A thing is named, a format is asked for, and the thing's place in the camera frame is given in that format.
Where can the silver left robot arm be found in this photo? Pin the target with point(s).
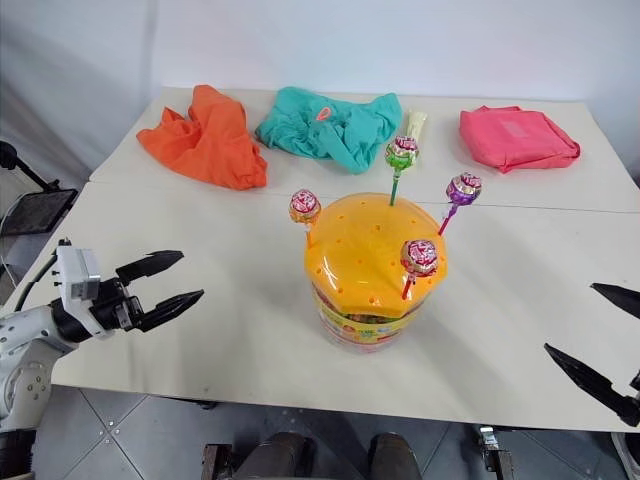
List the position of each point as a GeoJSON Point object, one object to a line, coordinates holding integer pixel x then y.
{"type": "Point", "coordinates": [25, 345]}

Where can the teal crumpled cloth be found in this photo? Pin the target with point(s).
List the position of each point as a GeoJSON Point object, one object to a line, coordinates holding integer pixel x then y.
{"type": "Point", "coordinates": [320, 132]}

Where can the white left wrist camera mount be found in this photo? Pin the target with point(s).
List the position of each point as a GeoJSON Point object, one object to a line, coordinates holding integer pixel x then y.
{"type": "Point", "coordinates": [77, 272]}

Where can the clear plastic lollipop jar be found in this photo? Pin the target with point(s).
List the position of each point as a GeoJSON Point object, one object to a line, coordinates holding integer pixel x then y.
{"type": "Point", "coordinates": [360, 332]}

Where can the yellow perforated jar lid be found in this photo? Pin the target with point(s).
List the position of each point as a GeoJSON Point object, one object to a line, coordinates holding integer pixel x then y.
{"type": "Point", "coordinates": [365, 250]}

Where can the dark rounded shape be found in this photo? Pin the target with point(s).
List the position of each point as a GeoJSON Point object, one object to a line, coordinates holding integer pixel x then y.
{"type": "Point", "coordinates": [280, 457]}
{"type": "Point", "coordinates": [395, 457]}

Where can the red yellow wrapped lollipop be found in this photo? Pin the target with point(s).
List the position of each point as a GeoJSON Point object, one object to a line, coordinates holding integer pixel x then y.
{"type": "Point", "coordinates": [421, 256]}

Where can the cream folded packet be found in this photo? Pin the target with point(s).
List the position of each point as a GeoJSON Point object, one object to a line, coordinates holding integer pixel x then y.
{"type": "Point", "coordinates": [417, 127]}

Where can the pink folded cloth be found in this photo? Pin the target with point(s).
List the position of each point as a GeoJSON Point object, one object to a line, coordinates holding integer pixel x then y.
{"type": "Point", "coordinates": [515, 137]}

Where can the purple wrapped lollipop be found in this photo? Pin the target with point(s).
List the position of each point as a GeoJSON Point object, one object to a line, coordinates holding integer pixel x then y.
{"type": "Point", "coordinates": [464, 189]}

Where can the green wrapped lollipop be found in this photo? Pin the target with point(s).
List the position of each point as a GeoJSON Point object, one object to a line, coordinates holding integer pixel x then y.
{"type": "Point", "coordinates": [401, 152]}

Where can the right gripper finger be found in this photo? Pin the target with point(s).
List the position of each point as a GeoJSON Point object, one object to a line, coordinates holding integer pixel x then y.
{"type": "Point", "coordinates": [590, 379]}
{"type": "Point", "coordinates": [622, 299]}

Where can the orange wrapped lollipop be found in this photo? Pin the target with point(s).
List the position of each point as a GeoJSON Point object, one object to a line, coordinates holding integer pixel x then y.
{"type": "Point", "coordinates": [304, 206]}

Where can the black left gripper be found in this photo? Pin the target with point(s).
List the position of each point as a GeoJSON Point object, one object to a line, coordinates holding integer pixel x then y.
{"type": "Point", "coordinates": [112, 305]}

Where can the orange crumpled cloth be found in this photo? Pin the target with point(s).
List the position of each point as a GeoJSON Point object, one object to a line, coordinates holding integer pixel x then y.
{"type": "Point", "coordinates": [215, 145]}

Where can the metal frame bracket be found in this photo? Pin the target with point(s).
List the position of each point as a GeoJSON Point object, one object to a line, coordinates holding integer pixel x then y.
{"type": "Point", "coordinates": [495, 452]}

